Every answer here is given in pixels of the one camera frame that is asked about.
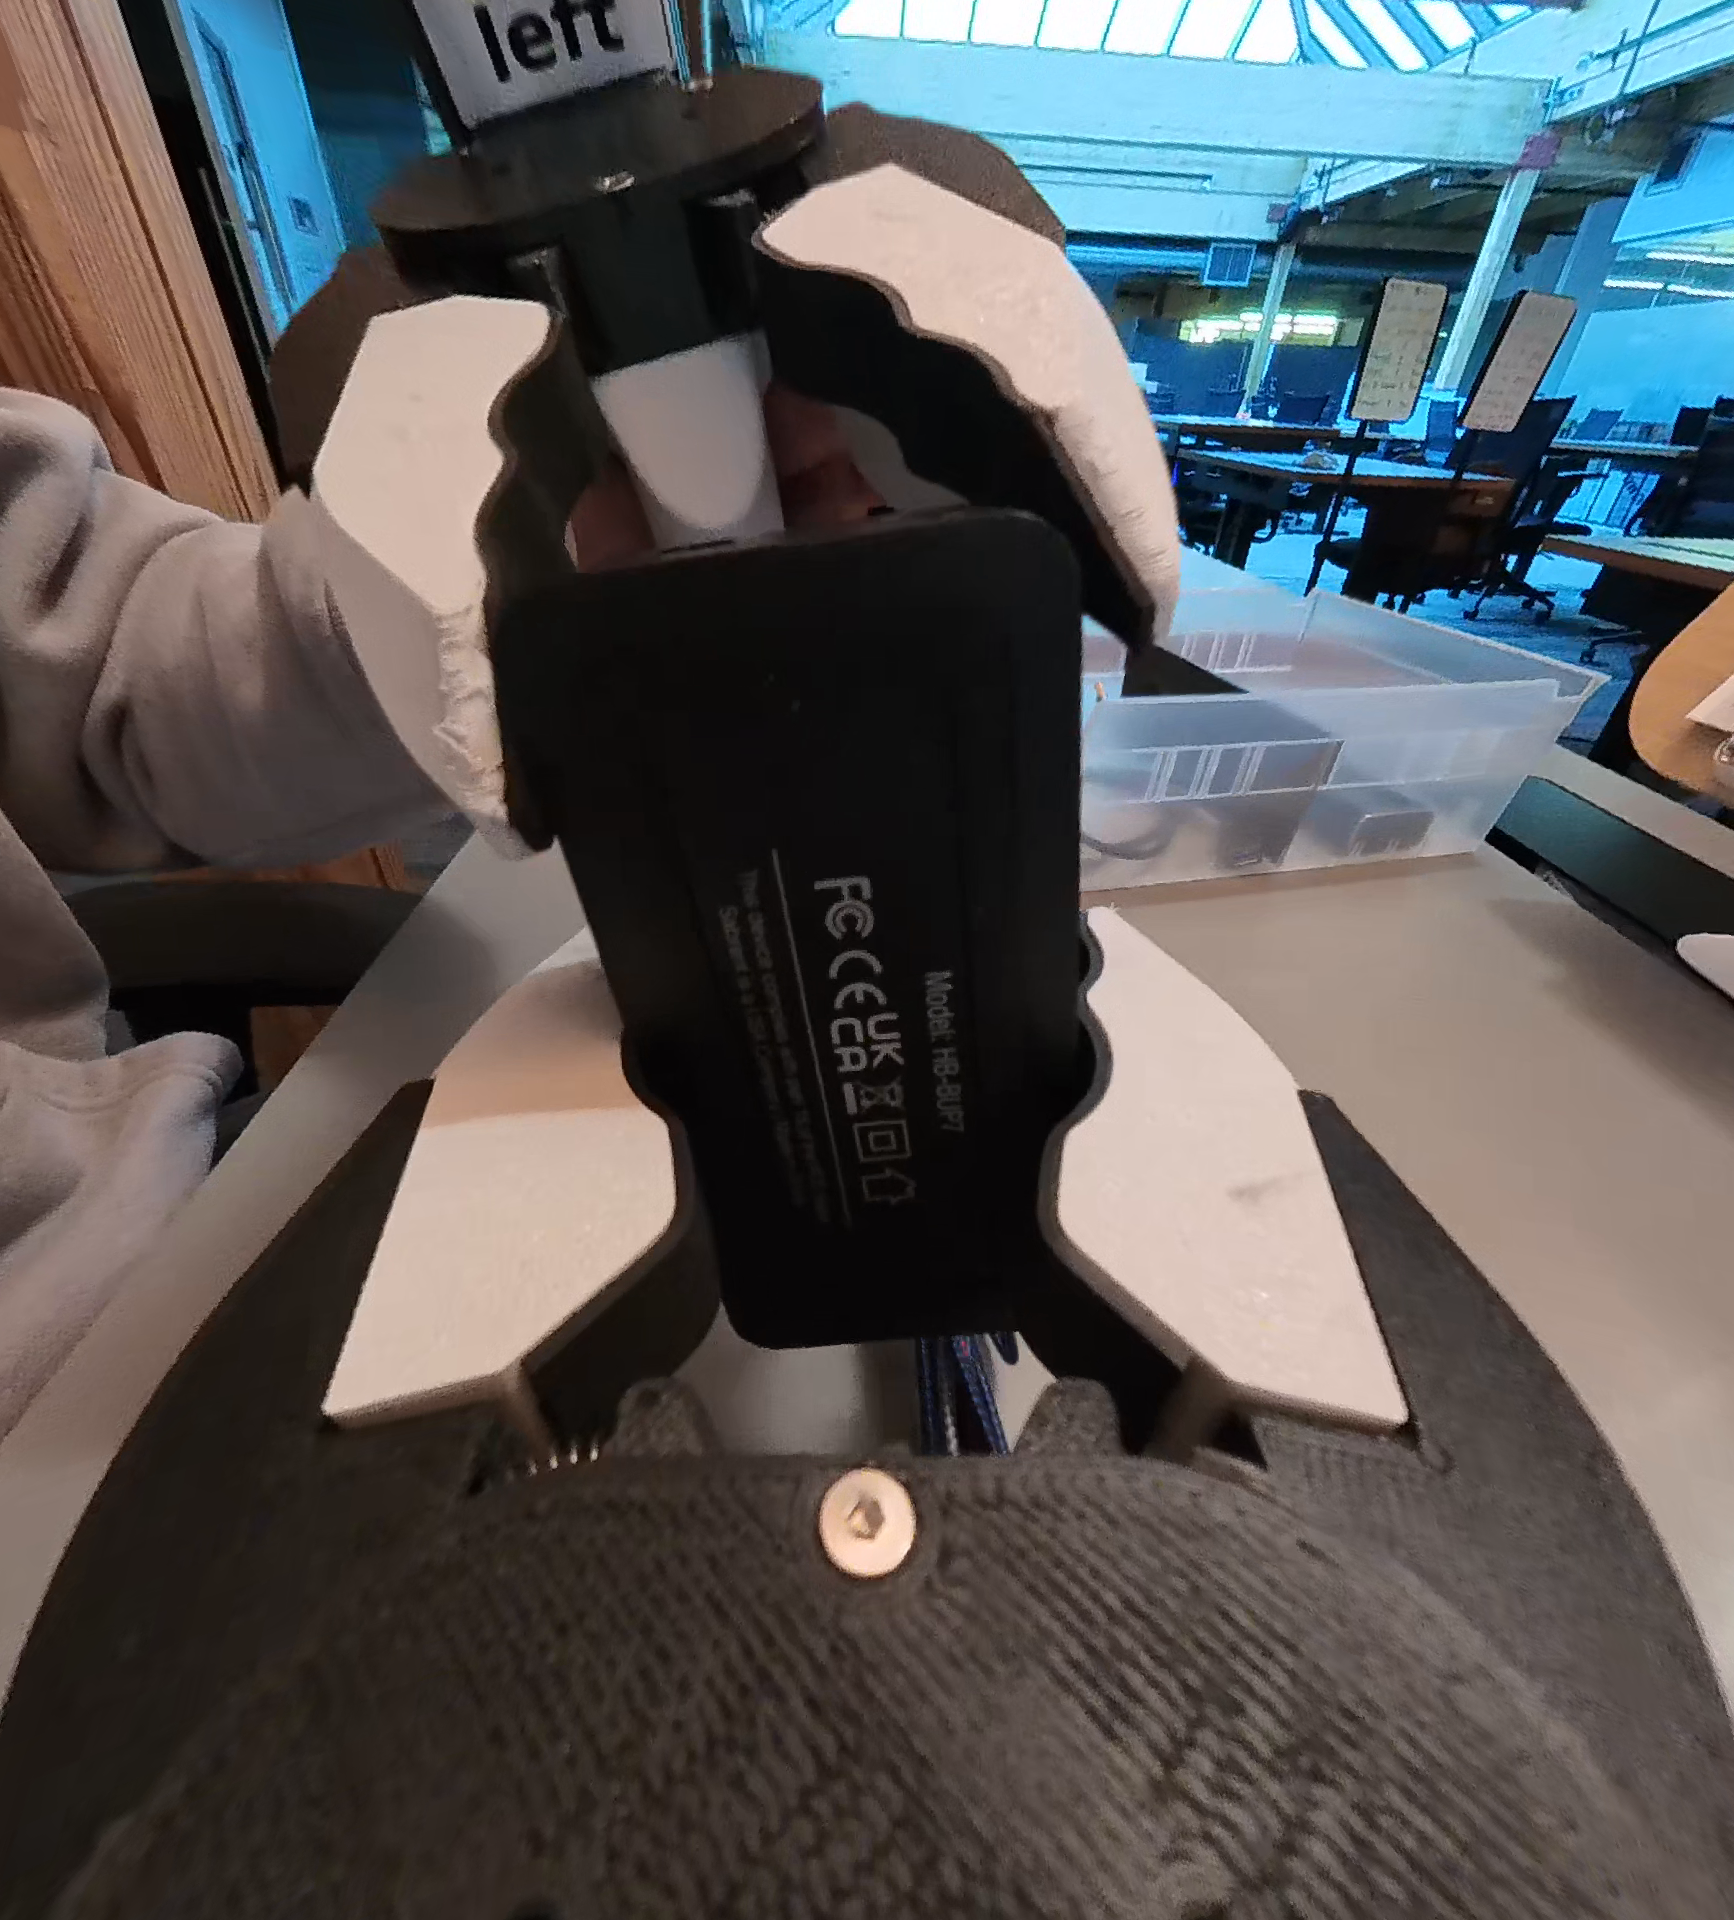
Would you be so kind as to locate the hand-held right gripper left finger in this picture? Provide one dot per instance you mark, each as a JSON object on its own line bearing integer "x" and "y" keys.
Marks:
{"x": 506, "y": 1215}

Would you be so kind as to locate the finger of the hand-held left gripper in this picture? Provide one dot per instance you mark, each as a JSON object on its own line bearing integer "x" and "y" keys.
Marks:
{"x": 986, "y": 331}
{"x": 411, "y": 435}

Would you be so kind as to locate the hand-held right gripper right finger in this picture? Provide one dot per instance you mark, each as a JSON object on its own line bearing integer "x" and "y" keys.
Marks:
{"x": 1212, "y": 1184}

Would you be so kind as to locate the clear plastic bin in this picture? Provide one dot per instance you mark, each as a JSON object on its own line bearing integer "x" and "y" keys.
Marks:
{"x": 1407, "y": 720}

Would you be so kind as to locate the person's left forearm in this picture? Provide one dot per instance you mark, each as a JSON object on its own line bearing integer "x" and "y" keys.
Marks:
{"x": 132, "y": 630}

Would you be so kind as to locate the black desk divider strip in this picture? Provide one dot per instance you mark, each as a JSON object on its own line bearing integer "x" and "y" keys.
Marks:
{"x": 1632, "y": 878}

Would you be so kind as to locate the person's left hand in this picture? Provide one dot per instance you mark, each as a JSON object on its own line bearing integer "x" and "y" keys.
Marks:
{"x": 814, "y": 459}

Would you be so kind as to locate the long wooden office table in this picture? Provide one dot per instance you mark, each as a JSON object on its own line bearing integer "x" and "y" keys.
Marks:
{"x": 1333, "y": 481}

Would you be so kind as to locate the small black adapter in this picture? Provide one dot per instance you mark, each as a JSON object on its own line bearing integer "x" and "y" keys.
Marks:
{"x": 1370, "y": 829}

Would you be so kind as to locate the black multi-port USB hub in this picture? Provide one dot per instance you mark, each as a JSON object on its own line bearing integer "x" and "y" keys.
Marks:
{"x": 1212, "y": 772}

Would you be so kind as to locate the standing whiteboard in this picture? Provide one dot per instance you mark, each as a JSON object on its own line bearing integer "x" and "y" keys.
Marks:
{"x": 1520, "y": 361}
{"x": 1401, "y": 348}

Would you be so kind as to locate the person's grey hoodie torso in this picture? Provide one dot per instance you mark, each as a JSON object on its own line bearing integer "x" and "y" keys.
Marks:
{"x": 12, "y": 1140}

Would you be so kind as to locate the black office chair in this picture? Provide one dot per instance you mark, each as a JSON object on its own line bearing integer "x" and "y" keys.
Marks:
{"x": 1525, "y": 503}
{"x": 1731, "y": 464}

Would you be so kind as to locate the wooden side table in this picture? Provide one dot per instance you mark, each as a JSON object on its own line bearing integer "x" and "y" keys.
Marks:
{"x": 1676, "y": 691}

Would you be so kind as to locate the wooden door frame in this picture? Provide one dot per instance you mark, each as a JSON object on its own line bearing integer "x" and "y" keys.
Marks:
{"x": 73, "y": 224}

